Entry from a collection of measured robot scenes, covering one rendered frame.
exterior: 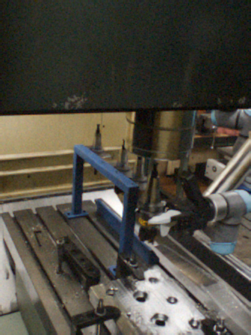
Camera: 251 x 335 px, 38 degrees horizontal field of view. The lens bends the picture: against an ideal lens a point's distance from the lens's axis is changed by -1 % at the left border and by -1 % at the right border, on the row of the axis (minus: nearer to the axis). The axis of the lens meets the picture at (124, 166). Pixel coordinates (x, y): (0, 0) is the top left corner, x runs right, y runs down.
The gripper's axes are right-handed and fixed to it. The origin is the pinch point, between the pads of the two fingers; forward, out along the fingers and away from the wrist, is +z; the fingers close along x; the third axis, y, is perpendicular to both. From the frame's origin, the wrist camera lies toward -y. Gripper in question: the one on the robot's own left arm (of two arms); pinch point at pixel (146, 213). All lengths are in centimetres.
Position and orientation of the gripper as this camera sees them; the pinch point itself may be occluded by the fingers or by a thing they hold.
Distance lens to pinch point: 91.7
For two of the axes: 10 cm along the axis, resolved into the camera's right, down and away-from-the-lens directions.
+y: -0.9, 9.4, 3.3
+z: -8.7, 0.9, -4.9
